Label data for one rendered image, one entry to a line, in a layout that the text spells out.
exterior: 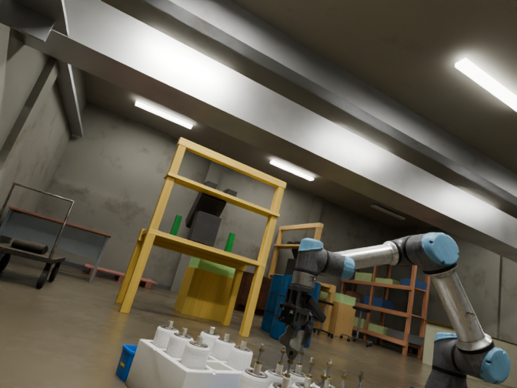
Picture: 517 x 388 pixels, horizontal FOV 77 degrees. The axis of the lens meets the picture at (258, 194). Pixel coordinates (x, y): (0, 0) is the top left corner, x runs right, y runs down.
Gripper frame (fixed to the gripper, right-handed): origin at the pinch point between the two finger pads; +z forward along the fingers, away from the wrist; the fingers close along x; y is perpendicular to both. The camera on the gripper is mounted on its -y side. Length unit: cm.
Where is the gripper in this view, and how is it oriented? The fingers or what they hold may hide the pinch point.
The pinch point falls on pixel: (292, 354)
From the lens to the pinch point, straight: 110.9
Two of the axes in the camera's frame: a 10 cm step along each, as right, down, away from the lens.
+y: -6.9, -3.7, -6.2
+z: -2.5, 9.3, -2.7
